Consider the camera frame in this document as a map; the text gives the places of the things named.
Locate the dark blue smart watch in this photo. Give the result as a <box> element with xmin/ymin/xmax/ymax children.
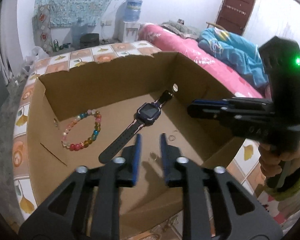
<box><xmin>98</xmin><ymin>90</ymin><xmax>174</xmax><ymax>164</ymax></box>

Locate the white plastic bag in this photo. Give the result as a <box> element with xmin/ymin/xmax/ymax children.
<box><xmin>23</xmin><ymin>46</ymin><xmax>49</xmax><ymax>72</ymax></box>

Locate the right hand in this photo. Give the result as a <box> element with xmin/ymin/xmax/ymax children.
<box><xmin>258</xmin><ymin>143</ymin><xmax>300</xmax><ymax>178</ymax></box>

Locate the ginkgo patterned tablecloth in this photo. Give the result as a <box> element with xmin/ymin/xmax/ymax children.
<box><xmin>12</xmin><ymin>41</ymin><xmax>255</xmax><ymax>218</ymax></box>

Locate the multicolour bead bracelet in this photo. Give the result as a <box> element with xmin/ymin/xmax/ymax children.
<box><xmin>61</xmin><ymin>109</ymin><xmax>102</xmax><ymax>152</ymax></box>

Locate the green drink can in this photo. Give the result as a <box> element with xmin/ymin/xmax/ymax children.
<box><xmin>53</xmin><ymin>40</ymin><xmax>59</xmax><ymax>51</ymax></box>

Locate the blue floral quilt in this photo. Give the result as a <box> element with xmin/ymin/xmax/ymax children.
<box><xmin>198</xmin><ymin>27</ymin><xmax>269</xmax><ymax>89</ymax></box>

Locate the grey patterned pillow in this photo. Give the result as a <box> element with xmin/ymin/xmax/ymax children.
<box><xmin>160</xmin><ymin>21</ymin><xmax>201</xmax><ymax>40</ymax></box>

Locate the blue water jug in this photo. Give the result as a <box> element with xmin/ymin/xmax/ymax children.
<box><xmin>123</xmin><ymin>0</ymin><xmax>142</xmax><ymax>22</ymax></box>

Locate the clear empty water jug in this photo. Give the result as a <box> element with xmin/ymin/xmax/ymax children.
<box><xmin>71</xmin><ymin>17</ymin><xmax>85</xmax><ymax>48</ymax></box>

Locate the green fuzzy sleeve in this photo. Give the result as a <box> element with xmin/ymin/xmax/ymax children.
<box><xmin>264</xmin><ymin>168</ymin><xmax>300</xmax><ymax>202</ymax></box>

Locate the wooden chair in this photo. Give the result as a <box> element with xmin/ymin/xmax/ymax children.
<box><xmin>206</xmin><ymin>22</ymin><xmax>226</xmax><ymax>31</ymax></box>

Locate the black round pot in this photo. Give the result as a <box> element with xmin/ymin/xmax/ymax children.
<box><xmin>80</xmin><ymin>33</ymin><xmax>100</xmax><ymax>49</ymax></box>

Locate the brown cardboard box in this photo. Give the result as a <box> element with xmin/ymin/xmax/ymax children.
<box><xmin>27</xmin><ymin>52</ymin><xmax>243</xmax><ymax>238</ymax></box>

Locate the brown wooden door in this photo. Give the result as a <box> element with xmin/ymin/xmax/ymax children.
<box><xmin>216</xmin><ymin>0</ymin><xmax>255</xmax><ymax>36</ymax></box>

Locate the white water dispenser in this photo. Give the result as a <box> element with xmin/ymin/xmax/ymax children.
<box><xmin>118</xmin><ymin>21</ymin><xmax>141</xmax><ymax>43</ymax></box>

